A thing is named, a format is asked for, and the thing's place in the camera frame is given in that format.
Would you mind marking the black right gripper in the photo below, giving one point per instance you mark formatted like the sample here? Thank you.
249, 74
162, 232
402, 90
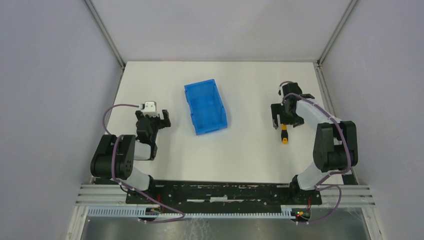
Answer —
283, 116

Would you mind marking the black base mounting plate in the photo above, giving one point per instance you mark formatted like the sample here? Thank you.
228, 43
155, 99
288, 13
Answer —
208, 197

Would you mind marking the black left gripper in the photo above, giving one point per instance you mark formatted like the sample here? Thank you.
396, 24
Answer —
154, 120

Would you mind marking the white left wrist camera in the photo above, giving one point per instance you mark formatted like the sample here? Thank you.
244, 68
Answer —
149, 109

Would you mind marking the aluminium rail frame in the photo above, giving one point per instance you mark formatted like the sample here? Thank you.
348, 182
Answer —
353, 196

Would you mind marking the yellow black screwdriver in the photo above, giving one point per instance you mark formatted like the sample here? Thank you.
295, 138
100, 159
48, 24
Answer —
284, 134

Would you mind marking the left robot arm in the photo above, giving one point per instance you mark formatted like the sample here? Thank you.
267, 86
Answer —
115, 156

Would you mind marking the blue plastic bin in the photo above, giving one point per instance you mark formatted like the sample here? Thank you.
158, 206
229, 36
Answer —
207, 111

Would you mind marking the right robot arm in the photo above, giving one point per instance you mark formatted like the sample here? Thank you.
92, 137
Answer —
335, 141

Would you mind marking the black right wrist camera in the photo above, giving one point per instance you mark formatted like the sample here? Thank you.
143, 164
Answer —
290, 88

